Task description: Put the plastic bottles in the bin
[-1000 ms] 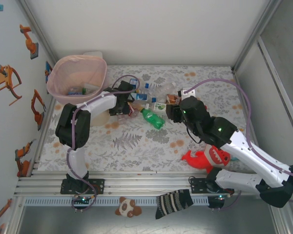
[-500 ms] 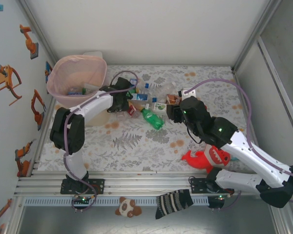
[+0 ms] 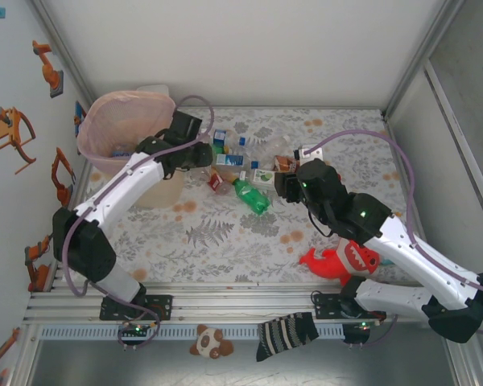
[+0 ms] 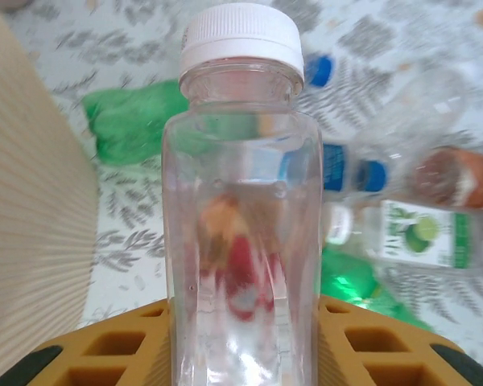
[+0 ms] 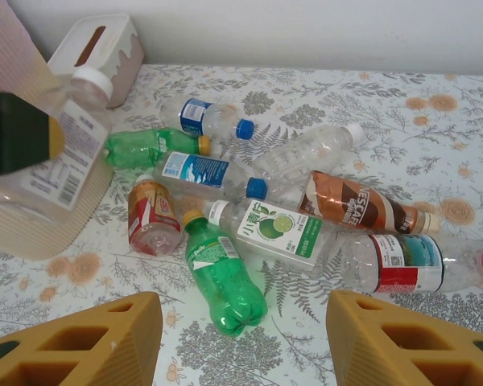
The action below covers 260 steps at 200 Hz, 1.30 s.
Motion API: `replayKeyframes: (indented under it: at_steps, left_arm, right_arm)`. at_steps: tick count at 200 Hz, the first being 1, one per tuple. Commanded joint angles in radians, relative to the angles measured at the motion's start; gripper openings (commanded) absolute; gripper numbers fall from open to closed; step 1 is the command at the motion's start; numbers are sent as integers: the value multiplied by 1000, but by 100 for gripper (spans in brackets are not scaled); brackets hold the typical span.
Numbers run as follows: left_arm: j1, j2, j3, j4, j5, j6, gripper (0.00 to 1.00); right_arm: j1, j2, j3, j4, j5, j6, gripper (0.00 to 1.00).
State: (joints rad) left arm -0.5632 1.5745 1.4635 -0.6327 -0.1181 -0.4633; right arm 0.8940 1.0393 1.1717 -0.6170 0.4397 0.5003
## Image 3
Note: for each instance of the blue white label bottle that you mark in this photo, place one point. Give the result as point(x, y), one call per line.
point(229, 160)

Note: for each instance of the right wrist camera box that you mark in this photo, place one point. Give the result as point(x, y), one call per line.
point(312, 153)

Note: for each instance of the aluminium mounting rail beam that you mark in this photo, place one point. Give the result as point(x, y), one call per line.
point(245, 299)

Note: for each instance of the white tissue box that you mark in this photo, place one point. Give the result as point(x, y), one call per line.
point(153, 89)

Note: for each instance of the orange claw machine wall sticker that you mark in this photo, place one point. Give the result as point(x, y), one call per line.
point(12, 128)

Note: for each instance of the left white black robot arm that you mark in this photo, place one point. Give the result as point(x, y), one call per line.
point(116, 189)

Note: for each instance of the brown white panda plush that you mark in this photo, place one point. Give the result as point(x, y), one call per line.
point(209, 342)

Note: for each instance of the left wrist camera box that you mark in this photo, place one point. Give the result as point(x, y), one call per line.
point(185, 124)

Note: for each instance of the red shark plush toy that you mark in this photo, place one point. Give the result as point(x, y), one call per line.
point(330, 261)

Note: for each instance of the pink mesh bin liner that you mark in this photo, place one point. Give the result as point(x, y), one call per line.
point(120, 116)

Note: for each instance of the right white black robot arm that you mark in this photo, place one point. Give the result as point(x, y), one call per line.
point(406, 249)

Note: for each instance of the brown bottle red label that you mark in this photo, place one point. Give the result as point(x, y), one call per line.
point(215, 183)

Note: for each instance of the black striped sock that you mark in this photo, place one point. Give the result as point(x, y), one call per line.
point(286, 333)

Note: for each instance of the cream ribbed waste bin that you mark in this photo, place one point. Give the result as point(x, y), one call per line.
point(165, 193)

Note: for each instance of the clear unlabelled bottle white cap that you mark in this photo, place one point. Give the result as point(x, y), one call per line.
point(273, 145)

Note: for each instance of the blue orange framed wall sticker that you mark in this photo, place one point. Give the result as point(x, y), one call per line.
point(79, 112)

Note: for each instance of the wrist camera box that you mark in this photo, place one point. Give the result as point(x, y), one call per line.
point(185, 124)
point(312, 153)

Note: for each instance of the brown coffee label bottle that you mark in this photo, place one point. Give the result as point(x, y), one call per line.
point(283, 163)

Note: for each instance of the small green circuit board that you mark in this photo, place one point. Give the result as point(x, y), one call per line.
point(364, 325)
point(137, 329)

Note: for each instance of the lime picture label bottle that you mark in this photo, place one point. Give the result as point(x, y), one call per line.
point(263, 177)

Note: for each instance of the aluminium frame post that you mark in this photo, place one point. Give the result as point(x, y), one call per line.
point(432, 40)
point(62, 46)

